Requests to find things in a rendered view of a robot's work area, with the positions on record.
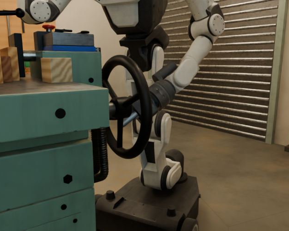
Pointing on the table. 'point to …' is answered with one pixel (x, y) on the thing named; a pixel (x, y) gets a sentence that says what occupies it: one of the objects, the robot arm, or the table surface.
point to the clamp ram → (31, 55)
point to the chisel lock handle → (19, 13)
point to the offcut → (56, 69)
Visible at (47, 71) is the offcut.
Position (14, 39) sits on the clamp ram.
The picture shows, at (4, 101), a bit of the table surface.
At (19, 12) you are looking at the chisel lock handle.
